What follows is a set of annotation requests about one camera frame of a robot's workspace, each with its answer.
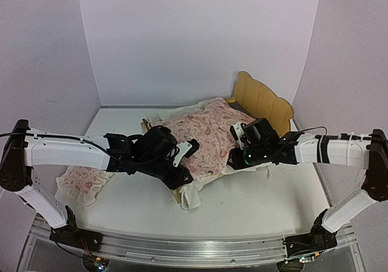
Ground wooden pet bed frame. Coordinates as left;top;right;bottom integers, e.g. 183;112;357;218
141;70;294;206

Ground aluminium front rail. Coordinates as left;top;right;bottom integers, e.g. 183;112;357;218
18;218;366;271

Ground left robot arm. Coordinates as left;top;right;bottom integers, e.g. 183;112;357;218
1;119;199;246

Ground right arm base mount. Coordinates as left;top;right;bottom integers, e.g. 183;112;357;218
283;233;337;258

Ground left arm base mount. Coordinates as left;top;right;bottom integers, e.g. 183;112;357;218
50;227;103;253

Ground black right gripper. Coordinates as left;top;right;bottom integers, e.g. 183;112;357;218
225;145;271;171

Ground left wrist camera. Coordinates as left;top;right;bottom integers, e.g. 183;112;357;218
133;125;199;167

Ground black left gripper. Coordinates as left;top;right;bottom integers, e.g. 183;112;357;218
138;156;193;191

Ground pink ruffled unicorn pillow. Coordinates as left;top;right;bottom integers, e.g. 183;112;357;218
55;166;115;207

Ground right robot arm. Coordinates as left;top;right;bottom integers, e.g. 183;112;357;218
228;119;387;250

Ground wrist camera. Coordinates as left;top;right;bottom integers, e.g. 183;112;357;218
133;125;199;167
230;122;246;150

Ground pink unicorn print blanket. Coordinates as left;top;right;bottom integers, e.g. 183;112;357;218
148;98;272;210

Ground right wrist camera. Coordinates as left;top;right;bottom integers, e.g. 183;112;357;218
230;122;246;150

